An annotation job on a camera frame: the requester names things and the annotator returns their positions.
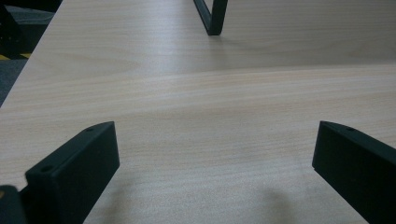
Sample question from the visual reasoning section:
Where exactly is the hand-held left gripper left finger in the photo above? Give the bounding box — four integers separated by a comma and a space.
23, 120, 121, 224

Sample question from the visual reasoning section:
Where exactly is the black metal desktop rack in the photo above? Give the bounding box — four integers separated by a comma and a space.
192, 0, 229, 36

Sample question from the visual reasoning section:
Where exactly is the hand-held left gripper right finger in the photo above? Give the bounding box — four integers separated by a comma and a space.
311, 120, 396, 224

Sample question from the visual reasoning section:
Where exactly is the black stand base striped tape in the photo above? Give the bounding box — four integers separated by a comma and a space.
0, 2, 56, 61

